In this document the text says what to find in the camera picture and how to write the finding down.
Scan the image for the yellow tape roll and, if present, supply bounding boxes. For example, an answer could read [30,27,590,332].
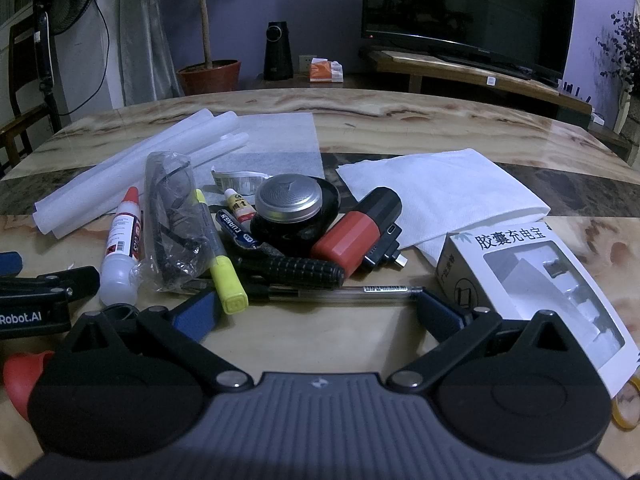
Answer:
[610,376,640,432]

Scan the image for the yellow highlighter marker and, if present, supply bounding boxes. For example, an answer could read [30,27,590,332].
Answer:
[192,188,250,316]

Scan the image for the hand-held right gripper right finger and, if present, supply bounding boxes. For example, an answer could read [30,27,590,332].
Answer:
[387,287,598,393]

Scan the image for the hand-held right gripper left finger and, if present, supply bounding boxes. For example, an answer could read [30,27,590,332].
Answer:
[47,287,256,394]

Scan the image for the white glue bottle red cap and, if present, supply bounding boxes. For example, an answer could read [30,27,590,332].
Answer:
[99,186,144,307]

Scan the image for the black marker with white tip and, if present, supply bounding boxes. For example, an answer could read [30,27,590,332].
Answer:
[216,208,262,249]

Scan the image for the black round tin silver lid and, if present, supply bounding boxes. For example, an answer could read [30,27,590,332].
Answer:
[249,176,343,261]

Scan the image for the translucent white curtain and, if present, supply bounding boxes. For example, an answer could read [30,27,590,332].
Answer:
[116,0,185,109]

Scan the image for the potted tree in terracotta pot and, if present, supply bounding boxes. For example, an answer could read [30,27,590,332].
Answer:
[142,0,257,97]

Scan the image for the wooden television stand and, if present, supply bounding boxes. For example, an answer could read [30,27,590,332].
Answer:
[359,47,595,117]

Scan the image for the red rubber object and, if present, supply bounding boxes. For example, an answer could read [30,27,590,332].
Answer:
[2,351,57,422]

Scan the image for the safety glasses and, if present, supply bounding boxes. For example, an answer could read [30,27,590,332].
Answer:
[131,151,222,293]

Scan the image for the black standing fan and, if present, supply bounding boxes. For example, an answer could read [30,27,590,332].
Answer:
[25,0,107,133]

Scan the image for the black ribbed handle tool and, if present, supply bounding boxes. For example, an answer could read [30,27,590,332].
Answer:
[227,242,347,291]

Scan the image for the wooden chair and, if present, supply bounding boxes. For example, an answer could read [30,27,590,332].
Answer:
[0,12,56,173]

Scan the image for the round tin with silver lid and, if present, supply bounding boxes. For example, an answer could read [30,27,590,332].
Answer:
[255,173,324,224]

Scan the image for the black television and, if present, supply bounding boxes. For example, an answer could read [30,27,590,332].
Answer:
[360,0,579,86]

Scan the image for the white nonwoven sheets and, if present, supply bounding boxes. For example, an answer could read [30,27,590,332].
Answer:
[32,107,251,239]

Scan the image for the dried flowers in vase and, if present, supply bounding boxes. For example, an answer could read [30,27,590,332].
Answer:
[594,7,640,133]

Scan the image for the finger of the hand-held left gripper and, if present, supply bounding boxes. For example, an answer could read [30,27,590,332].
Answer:
[0,266,101,306]
[0,251,24,277]

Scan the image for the black speaker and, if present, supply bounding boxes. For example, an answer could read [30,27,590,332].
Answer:
[263,21,295,82]

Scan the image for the white windowed cardboard box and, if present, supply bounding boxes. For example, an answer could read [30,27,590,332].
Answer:
[433,219,640,402]

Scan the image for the clear ballpoint pen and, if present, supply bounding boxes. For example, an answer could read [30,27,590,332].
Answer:
[245,282,427,307]

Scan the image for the orange tissue pack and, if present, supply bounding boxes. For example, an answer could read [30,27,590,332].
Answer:
[308,57,346,84]

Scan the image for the row of small dark bottles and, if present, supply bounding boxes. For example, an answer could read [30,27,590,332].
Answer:
[559,79,594,105]

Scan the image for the white napkin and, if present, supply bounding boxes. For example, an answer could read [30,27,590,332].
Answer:
[335,147,552,267]

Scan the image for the small white glue tube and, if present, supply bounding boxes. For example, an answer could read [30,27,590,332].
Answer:
[223,187,257,225]

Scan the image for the black fan cable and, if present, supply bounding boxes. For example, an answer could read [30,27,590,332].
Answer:
[61,2,109,116]

